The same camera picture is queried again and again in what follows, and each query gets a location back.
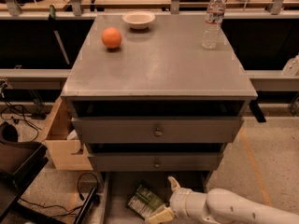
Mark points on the gray bottom drawer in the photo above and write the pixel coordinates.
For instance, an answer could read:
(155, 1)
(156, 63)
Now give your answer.
(120, 187)

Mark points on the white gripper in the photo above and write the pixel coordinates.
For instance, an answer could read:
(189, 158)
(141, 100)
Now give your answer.
(178, 202)

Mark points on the gray top drawer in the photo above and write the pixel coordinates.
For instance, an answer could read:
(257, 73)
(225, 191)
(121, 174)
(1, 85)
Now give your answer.
(154, 130)

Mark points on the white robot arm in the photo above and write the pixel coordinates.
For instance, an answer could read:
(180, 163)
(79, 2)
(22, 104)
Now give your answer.
(218, 206)

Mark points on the clear water bottle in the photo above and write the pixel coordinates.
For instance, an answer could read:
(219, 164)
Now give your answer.
(213, 20)

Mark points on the gray drawer cabinet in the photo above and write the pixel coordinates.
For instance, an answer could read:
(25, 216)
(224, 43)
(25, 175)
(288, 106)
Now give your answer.
(161, 72)

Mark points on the gray drawer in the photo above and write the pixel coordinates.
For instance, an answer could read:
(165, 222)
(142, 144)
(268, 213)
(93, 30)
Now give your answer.
(154, 130)
(137, 162)
(120, 187)

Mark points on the green handled tool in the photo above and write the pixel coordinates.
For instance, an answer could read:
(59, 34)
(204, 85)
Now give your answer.
(52, 20)

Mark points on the gray middle drawer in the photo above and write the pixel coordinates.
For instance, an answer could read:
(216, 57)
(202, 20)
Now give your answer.
(137, 162)

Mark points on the orange fruit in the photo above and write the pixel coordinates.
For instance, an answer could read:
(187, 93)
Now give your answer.
(111, 38)

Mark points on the light wooden box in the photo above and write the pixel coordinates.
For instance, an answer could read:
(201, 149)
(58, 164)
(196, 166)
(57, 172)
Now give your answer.
(67, 153)

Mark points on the green jalapeno chip bag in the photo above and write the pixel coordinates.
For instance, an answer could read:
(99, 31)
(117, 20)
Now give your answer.
(144, 201)

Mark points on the white bowl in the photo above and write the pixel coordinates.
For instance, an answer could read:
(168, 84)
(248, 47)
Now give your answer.
(138, 20)

